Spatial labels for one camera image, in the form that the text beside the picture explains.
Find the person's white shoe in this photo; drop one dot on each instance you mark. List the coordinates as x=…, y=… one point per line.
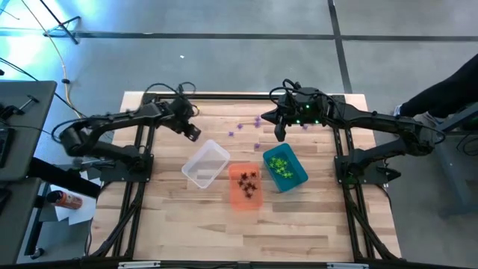
x=398, y=110

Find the teal plastic bin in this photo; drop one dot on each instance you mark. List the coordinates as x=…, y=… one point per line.
x=298, y=182

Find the white bracket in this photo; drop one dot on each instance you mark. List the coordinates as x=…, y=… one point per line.
x=138, y=265
x=347, y=266

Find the white paper sheets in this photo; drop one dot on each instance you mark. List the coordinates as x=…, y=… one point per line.
x=80, y=214

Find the black keyboard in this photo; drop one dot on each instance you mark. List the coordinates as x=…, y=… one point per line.
x=5, y=147

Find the grey desk with keyboard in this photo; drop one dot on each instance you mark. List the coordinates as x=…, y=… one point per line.
x=33, y=142

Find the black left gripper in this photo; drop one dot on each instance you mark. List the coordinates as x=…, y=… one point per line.
x=181, y=112

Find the black bench clamp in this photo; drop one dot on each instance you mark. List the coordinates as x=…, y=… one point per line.
x=76, y=163

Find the black caster wheel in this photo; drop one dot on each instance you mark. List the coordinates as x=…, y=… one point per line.
x=37, y=254

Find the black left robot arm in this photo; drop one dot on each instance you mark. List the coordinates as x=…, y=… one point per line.
x=119, y=119

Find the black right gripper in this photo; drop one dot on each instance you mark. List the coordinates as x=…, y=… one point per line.
x=310, y=106

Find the orange spray can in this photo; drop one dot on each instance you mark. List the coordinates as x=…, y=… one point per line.
x=67, y=200

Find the orange plastic bin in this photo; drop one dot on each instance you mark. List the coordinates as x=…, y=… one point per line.
x=246, y=205

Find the clear plastic bin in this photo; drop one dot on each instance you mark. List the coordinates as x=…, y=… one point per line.
x=205, y=164

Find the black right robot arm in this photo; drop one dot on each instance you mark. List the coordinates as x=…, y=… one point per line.
x=388, y=121

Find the black metal table frame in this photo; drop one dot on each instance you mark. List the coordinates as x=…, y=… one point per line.
x=112, y=176

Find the black table clamp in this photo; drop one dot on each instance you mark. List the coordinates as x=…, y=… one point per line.
x=181, y=89

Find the grey desk with mouse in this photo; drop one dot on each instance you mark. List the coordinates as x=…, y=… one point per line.
x=16, y=231

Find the black tripod stand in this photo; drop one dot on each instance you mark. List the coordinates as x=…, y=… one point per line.
x=61, y=25

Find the black beam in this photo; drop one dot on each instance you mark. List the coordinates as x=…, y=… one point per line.
x=63, y=179

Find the person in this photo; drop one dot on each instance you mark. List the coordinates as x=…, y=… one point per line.
x=448, y=93

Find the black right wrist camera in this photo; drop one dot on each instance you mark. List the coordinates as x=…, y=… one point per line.
x=280, y=132

